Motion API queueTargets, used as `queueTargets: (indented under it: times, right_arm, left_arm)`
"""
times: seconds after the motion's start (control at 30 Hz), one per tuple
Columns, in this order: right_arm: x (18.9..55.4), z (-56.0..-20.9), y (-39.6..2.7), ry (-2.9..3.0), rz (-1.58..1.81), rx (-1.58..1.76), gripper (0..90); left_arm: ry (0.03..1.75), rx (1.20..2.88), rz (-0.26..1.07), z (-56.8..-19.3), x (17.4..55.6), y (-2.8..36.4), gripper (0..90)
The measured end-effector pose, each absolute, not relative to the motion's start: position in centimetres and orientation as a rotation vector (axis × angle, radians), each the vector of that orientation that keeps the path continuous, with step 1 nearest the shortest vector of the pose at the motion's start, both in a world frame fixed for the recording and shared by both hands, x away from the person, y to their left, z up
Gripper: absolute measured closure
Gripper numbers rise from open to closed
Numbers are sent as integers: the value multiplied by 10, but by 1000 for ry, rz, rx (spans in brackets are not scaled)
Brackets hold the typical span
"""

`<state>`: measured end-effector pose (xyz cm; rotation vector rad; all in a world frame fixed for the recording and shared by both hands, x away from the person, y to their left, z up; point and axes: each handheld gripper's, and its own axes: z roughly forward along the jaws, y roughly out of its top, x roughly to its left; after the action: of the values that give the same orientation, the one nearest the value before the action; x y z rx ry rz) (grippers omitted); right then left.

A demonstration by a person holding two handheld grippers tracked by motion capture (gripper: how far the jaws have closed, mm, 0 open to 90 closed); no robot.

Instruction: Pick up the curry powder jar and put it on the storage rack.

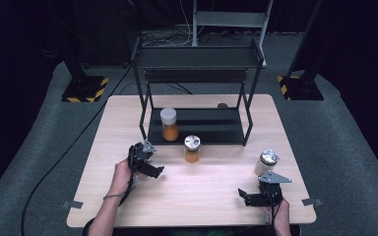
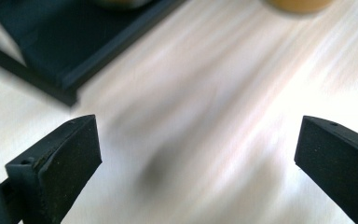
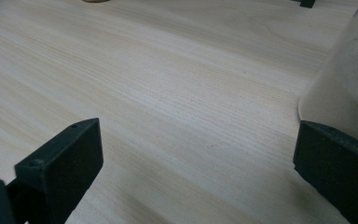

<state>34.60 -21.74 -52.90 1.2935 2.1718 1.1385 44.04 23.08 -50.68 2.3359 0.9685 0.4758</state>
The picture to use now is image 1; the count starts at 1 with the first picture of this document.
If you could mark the silver-lid jar of orange powder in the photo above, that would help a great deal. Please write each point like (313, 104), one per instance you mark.
(192, 150)

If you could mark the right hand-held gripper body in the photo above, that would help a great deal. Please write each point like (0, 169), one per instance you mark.
(270, 191)

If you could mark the silver-lid jar of white powder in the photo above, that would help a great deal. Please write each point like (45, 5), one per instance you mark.
(266, 162)

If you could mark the small brown round disc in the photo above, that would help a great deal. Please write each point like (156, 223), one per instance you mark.
(222, 105)

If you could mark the black stand with striped base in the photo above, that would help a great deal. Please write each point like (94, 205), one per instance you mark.
(300, 88)
(85, 89)

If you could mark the person's left hand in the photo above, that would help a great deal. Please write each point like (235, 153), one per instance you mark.
(122, 178)

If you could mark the grey table bracket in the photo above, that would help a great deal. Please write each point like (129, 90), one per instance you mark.
(311, 202)
(73, 205)

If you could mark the black metal shelf rack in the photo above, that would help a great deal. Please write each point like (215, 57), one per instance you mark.
(203, 126)

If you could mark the person's right hand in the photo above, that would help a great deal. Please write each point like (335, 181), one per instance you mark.
(280, 219)

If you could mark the white-lid jar of orange powder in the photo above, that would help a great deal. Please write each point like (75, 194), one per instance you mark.
(170, 126)

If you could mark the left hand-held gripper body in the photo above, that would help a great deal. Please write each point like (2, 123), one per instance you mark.
(139, 154)

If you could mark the grey metal frame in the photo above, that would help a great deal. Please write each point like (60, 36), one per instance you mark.
(231, 19)

